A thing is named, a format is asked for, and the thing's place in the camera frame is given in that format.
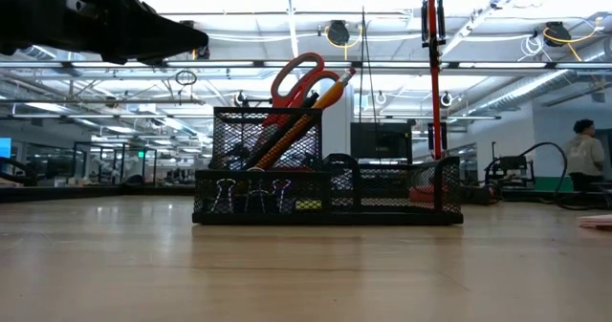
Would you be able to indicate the black pen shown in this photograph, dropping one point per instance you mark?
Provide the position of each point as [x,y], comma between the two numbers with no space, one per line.
[312,100]

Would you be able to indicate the red desk lamp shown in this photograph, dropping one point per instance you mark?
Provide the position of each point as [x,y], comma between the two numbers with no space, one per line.
[434,97]

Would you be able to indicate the orange pencil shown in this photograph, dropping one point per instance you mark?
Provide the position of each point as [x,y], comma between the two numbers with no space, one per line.
[330,95]

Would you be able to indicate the blue lit monitor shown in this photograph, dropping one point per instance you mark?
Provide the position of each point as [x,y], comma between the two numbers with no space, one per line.
[5,147]

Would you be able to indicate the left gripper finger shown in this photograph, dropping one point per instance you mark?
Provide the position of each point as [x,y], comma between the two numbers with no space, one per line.
[158,37]

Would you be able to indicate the person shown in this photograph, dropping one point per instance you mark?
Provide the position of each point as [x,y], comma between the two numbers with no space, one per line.
[585,155]

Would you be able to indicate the black mesh desk organizer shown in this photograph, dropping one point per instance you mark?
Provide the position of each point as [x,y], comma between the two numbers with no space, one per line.
[330,218]

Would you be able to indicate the black background machine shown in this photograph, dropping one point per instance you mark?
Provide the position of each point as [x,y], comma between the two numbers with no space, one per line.
[511,164]

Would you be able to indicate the pink sticky note pad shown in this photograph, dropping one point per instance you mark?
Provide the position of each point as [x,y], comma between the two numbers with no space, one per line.
[597,221]

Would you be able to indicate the black binder clip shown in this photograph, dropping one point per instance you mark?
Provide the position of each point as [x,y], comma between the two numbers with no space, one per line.
[258,198]
[282,193]
[225,195]

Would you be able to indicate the small yellow block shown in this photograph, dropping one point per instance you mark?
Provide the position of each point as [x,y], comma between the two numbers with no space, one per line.
[308,205]

